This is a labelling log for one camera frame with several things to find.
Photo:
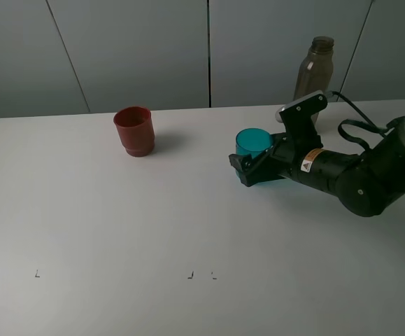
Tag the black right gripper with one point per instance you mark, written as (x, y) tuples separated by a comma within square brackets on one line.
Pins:
[(317, 168)]

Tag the teal translucent plastic cup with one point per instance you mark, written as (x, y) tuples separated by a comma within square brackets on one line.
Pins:
[(253, 141)]

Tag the smoky translucent water bottle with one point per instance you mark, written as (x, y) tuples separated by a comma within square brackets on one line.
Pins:
[(316, 69)]

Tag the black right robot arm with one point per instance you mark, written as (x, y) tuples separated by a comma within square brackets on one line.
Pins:
[(365, 184)]

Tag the red plastic cup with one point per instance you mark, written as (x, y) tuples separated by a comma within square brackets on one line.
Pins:
[(135, 130)]

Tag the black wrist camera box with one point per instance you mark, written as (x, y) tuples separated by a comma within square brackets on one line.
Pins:
[(297, 119)]

